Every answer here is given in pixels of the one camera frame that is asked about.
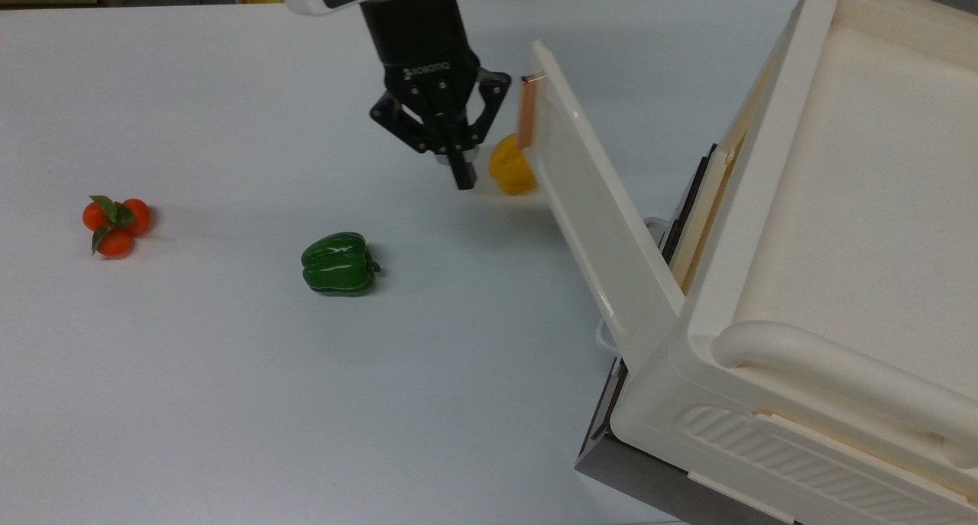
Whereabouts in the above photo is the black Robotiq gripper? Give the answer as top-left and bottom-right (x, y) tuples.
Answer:
(359, 0), (511, 190)

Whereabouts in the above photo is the cream cabinet door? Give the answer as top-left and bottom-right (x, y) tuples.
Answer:
(518, 40), (686, 373)

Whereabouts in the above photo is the cream plastic storage cabinet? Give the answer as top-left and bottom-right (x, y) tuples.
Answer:
(596, 0), (978, 525)

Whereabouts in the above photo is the yellow bell pepper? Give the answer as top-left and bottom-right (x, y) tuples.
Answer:
(489, 133), (538, 196)

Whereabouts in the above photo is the green bell pepper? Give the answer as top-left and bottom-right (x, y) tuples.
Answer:
(300, 232), (381, 297)

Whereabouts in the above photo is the orange tangerine cluster with leaves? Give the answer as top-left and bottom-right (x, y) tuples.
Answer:
(83, 196), (153, 258)

